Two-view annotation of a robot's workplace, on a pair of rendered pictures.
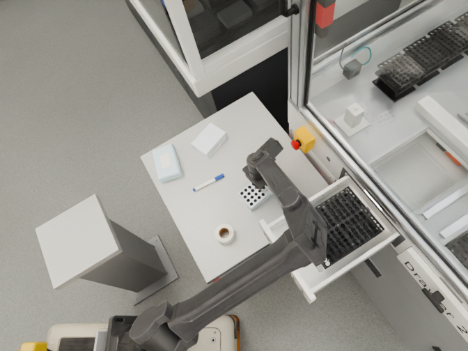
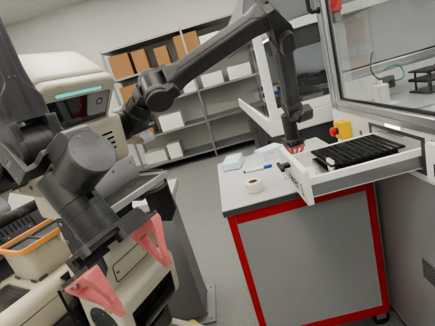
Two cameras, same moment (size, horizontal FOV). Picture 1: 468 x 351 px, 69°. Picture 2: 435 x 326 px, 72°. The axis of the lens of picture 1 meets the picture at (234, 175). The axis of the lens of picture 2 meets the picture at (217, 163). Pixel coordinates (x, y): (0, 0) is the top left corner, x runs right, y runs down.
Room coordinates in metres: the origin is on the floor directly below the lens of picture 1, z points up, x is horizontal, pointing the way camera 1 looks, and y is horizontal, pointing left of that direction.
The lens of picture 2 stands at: (-0.74, -0.09, 1.24)
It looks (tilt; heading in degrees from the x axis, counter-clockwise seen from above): 16 degrees down; 16
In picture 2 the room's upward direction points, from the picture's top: 16 degrees counter-clockwise
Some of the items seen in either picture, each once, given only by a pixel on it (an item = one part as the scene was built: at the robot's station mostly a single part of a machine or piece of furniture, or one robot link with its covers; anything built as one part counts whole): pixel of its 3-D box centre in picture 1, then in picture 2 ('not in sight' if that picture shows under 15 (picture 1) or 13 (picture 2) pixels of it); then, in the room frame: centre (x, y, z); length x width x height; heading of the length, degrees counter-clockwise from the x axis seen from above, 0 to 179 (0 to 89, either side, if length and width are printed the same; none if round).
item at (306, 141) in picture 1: (303, 139); (341, 129); (0.58, -0.29, 0.88); 0.07 x 0.05 x 0.07; 13
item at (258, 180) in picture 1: (257, 170); (291, 134); (0.50, -0.08, 0.92); 0.10 x 0.07 x 0.07; 21
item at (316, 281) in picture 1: (338, 226); (357, 158); (0.24, -0.27, 0.86); 0.40 x 0.26 x 0.06; 103
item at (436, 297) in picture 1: (436, 297); not in sight; (-0.05, -0.42, 0.91); 0.07 x 0.04 x 0.01; 13
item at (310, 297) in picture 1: (285, 260); (294, 173); (0.19, -0.07, 0.87); 0.29 x 0.02 x 0.11; 13
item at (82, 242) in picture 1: (118, 257); (171, 255); (0.57, 0.68, 0.38); 0.30 x 0.30 x 0.76; 13
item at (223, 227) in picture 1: (225, 234); (254, 185); (0.37, 0.10, 0.78); 0.07 x 0.07 x 0.04
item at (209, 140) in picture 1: (209, 141); (269, 151); (0.77, 0.05, 0.79); 0.13 x 0.09 x 0.05; 123
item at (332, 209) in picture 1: (336, 228); (355, 157); (0.24, -0.26, 0.87); 0.22 x 0.18 x 0.06; 103
